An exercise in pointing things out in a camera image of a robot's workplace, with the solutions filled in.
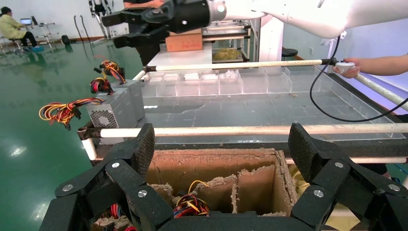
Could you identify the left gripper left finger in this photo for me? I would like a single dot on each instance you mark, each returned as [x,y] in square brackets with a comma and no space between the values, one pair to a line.
[145,150]

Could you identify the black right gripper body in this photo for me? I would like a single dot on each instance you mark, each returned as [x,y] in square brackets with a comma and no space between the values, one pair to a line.
[188,16]

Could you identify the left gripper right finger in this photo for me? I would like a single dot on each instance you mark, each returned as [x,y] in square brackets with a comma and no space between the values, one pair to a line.
[302,150]

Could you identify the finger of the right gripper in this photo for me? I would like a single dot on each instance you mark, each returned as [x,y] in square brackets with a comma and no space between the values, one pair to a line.
[143,37]
[134,16]

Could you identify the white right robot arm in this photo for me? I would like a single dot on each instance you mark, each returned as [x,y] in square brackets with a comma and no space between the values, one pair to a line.
[318,16]

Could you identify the bare person forearm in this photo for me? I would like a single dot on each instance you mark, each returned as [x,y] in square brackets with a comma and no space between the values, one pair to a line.
[382,64]

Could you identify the bare person hand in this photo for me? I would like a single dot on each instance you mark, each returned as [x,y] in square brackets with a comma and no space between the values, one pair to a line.
[357,65]

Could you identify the standing person in dark shirt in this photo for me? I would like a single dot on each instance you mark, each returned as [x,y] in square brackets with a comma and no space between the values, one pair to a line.
[149,55]

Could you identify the small brown carton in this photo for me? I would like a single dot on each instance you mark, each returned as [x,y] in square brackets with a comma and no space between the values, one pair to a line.
[185,43]

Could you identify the black pipe corner connector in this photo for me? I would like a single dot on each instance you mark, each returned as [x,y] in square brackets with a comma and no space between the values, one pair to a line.
[87,133]
[149,69]
[328,61]

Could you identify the background robot stand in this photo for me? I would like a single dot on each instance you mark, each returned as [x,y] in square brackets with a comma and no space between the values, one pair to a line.
[97,8]

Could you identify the yellow cloth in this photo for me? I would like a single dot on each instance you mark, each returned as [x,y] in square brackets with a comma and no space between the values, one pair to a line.
[299,188]

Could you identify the white work table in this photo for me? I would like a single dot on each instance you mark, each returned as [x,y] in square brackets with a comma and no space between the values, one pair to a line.
[178,59]

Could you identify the metal shelf rack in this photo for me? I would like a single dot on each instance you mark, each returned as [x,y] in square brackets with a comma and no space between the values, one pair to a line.
[229,35]

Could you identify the black curved pole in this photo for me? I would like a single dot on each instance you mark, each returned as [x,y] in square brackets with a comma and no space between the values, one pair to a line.
[83,25]
[76,24]

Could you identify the yellow bundle on rack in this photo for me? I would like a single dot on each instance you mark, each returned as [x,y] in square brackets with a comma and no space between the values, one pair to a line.
[226,54]

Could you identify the cardboard divider insert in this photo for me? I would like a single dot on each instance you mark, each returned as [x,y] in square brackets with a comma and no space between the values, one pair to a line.
[255,188]

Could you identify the brown cardboard box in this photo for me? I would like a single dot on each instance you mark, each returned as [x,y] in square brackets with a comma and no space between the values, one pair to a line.
[207,165]

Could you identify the small black wheel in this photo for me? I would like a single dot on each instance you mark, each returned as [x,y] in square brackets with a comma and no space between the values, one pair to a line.
[65,39]

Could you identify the clear acrylic divider tray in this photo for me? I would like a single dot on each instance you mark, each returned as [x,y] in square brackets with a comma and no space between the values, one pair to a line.
[271,83]

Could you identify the white cabinet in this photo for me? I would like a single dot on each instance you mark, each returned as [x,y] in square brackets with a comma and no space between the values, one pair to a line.
[271,41]

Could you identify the black round stool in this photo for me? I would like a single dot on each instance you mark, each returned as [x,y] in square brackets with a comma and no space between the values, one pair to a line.
[288,52]

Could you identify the laptop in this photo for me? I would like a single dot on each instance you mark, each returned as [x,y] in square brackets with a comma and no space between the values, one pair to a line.
[26,21]

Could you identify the seated person in yellow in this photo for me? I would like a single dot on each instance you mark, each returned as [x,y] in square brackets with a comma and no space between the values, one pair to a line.
[12,27]

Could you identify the short white frame pipe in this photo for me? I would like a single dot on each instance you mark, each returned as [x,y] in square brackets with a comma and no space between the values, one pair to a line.
[138,76]
[379,89]

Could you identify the long white frame pipe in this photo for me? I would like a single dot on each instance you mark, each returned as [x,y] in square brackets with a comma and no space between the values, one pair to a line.
[261,130]
[255,64]

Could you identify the white lower frame pipe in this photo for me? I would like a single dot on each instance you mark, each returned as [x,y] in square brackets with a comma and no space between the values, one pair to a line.
[350,160]

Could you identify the white frame leg pipe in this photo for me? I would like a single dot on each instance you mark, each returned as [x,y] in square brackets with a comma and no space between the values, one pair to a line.
[89,149]

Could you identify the metal frame desk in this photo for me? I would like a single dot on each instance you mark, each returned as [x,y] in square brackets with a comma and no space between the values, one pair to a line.
[46,32]

